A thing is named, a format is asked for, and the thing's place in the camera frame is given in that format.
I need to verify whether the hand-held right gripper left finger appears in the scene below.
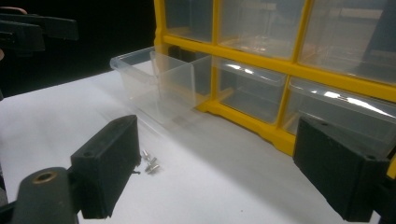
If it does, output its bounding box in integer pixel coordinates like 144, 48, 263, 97
70, 114, 142, 220

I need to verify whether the yellow plastic drawer cabinet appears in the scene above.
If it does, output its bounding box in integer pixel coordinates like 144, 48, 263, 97
152, 0, 396, 180

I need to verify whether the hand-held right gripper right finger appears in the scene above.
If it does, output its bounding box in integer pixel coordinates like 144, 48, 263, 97
292, 115, 391, 223

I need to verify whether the clear plastic drawer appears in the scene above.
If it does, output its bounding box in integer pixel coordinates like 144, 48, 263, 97
218, 0, 306, 61
109, 46, 213, 125
163, 0, 215, 44
281, 77, 396, 158
212, 56, 288, 125
298, 0, 396, 86

